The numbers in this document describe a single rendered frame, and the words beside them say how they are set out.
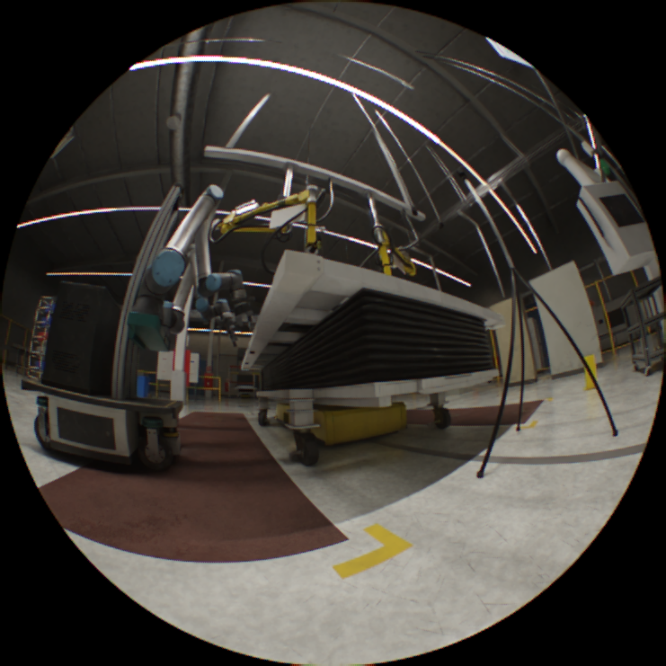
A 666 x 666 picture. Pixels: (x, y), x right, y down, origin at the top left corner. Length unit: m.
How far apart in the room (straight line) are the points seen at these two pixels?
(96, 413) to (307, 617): 1.00
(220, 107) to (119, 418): 10.53
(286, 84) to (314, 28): 2.71
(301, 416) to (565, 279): 5.11
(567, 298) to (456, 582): 4.97
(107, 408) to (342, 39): 10.19
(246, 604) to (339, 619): 0.16
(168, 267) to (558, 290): 5.49
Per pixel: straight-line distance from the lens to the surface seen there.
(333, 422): 1.53
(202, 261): 1.35
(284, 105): 10.32
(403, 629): 0.46
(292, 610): 0.49
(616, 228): 2.46
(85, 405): 1.15
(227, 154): 3.37
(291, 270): 0.68
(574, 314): 5.10
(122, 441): 1.10
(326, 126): 10.42
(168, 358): 9.72
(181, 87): 8.19
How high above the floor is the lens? 0.40
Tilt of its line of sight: 15 degrees up
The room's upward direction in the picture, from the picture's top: 3 degrees counter-clockwise
